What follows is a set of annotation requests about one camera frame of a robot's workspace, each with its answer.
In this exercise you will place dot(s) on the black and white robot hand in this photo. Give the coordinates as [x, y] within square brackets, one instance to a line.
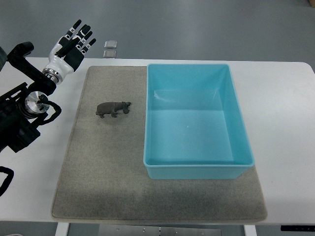
[69, 51]

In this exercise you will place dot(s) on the brown toy hippo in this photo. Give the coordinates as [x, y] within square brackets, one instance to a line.
[112, 108]

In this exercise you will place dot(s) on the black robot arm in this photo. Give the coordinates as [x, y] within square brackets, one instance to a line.
[26, 107]

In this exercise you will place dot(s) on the blue plastic box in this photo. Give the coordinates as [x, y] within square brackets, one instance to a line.
[194, 127]

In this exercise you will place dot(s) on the lower floor socket plate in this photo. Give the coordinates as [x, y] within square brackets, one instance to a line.
[110, 54]

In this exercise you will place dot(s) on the grey felt mat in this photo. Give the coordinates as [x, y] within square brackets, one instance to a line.
[103, 177]

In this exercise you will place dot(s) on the white table frame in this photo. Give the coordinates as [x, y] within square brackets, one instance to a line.
[125, 230]

